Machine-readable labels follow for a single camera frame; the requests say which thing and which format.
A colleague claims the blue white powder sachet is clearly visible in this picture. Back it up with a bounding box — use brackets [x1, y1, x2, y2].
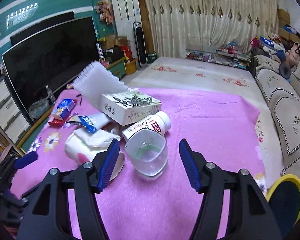
[66, 113, 112, 133]

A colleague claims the clear plastic cup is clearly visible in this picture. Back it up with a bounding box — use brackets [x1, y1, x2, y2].
[125, 129, 168, 178]

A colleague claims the white bamboo print box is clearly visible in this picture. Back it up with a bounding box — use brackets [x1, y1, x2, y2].
[99, 90, 162, 126]

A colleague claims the white foam net sleeve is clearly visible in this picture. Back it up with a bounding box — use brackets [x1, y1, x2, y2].
[73, 61, 128, 109]

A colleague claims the yellow rim trash bin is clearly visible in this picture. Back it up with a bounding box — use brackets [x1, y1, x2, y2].
[266, 174, 300, 238]

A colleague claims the crumpled white paper towel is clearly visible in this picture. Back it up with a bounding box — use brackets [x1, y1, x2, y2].
[65, 128, 121, 165]

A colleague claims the pink floral tablecloth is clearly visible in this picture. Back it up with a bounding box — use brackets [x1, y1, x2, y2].
[9, 87, 268, 240]

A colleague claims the red flat packet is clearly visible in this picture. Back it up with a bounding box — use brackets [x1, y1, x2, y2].
[48, 118, 65, 127]

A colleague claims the blue tissue packet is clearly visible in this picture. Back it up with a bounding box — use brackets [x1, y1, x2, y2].
[52, 99, 77, 121]

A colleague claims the clear water bottle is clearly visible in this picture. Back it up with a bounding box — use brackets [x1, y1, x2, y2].
[45, 85, 56, 105]

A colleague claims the floral bed mattress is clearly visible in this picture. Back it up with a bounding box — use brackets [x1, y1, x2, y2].
[122, 57, 283, 185]

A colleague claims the white drawer cabinet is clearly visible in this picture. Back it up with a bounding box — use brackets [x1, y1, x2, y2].
[0, 77, 30, 145]

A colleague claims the beige sofa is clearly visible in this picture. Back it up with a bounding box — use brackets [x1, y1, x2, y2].
[254, 55, 300, 178]

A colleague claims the large black television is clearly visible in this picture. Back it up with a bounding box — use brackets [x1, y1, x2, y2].
[2, 16, 99, 122]

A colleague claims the black tower fan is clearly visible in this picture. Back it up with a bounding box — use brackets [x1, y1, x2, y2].
[133, 21, 147, 67]

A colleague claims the pile of plush toys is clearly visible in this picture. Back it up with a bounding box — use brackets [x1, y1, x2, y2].
[250, 24, 300, 66]

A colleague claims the cream embroidered curtain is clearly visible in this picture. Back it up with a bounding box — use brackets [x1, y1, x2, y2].
[145, 0, 279, 57]

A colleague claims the artificial flower decoration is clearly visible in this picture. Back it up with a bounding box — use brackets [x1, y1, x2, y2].
[94, 0, 114, 25]

